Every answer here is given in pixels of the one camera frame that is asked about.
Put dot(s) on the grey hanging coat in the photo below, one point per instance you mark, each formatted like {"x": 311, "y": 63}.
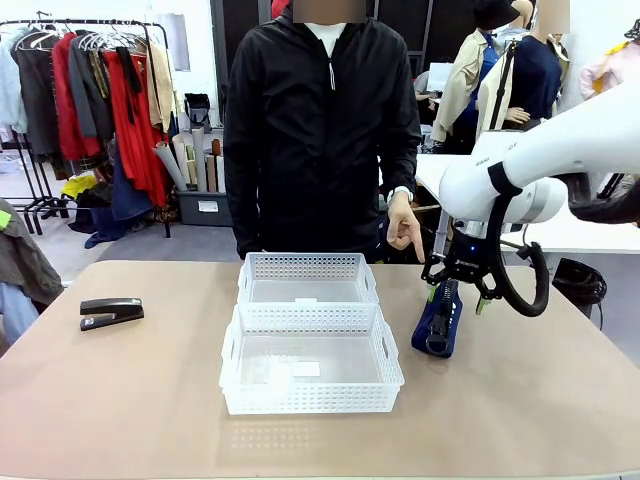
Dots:
{"x": 85, "y": 90}

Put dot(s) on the person's left hand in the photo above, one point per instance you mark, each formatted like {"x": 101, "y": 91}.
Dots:
{"x": 402, "y": 220}

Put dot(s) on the black stapler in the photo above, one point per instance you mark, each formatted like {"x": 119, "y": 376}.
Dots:
{"x": 112, "y": 307}

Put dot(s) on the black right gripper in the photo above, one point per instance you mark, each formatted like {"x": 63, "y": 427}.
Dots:
{"x": 466, "y": 262}

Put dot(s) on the brown paper roll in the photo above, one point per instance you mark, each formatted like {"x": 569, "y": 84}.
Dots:
{"x": 216, "y": 165}

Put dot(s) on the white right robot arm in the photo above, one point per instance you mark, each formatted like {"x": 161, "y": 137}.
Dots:
{"x": 550, "y": 150}

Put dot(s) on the navy zipper pouch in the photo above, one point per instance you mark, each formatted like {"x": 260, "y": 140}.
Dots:
{"x": 442, "y": 332}

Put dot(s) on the silver wristwatch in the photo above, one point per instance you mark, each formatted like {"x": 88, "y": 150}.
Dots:
{"x": 400, "y": 194}

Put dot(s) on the white perforated plastic basket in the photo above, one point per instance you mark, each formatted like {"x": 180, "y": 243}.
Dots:
{"x": 307, "y": 265}
{"x": 310, "y": 395}

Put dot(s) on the grey jacket with green tag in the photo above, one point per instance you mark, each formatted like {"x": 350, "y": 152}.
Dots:
{"x": 25, "y": 260}

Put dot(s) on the white background table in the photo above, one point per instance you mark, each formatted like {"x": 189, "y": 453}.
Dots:
{"x": 575, "y": 235}

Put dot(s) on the red hanging jacket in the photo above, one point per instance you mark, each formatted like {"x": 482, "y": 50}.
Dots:
{"x": 67, "y": 110}

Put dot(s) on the long red hanging dress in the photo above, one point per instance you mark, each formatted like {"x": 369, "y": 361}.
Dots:
{"x": 137, "y": 150}

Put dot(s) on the pink garment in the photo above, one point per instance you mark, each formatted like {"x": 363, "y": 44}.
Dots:
{"x": 602, "y": 70}

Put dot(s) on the person in black jacket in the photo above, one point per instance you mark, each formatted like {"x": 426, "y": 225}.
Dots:
{"x": 310, "y": 150}

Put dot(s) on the black hanging scarf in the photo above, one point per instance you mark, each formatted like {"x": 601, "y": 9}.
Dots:
{"x": 131, "y": 75}

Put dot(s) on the mannequin with beige trench coat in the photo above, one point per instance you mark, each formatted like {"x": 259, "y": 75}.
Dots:
{"x": 462, "y": 85}

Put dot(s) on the black bag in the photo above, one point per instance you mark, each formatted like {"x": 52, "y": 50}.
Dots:
{"x": 197, "y": 110}

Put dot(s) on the yellow crumpled cloth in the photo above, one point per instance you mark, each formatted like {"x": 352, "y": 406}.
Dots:
{"x": 77, "y": 186}

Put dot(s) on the light blue cloth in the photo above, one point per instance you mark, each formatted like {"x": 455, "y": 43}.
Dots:
{"x": 15, "y": 312}

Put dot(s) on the mannequin with navy top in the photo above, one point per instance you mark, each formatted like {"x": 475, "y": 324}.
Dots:
{"x": 537, "y": 75}

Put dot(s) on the beige paper roll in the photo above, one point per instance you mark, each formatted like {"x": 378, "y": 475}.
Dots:
{"x": 199, "y": 155}

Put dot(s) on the black metal clothes rack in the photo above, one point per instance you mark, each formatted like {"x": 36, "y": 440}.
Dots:
{"x": 30, "y": 200}

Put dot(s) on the person's right forearm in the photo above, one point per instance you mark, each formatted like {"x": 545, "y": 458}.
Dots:
{"x": 242, "y": 215}

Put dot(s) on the navy blue cloth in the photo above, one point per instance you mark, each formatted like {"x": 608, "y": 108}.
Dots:
{"x": 125, "y": 200}

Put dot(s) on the grey paper roll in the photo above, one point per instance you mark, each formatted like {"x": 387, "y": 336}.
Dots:
{"x": 169, "y": 162}

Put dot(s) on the grey storage bin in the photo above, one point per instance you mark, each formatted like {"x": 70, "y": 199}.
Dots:
{"x": 205, "y": 207}

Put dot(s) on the grey wall poster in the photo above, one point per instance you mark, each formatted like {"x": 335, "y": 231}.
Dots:
{"x": 179, "y": 40}

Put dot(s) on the beige hanging garment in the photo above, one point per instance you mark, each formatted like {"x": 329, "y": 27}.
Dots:
{"x": 161, "y": 90}

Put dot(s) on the dark grey hanging garment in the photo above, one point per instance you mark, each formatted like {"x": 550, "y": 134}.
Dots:
{"x": 37, "y": 100}

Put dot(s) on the person's left forearm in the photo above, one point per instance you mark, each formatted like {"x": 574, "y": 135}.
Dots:
{"x": 402, "y": 160}

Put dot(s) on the light blue hanging garment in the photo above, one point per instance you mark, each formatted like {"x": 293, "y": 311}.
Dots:
{"x": 9, "y": 85}

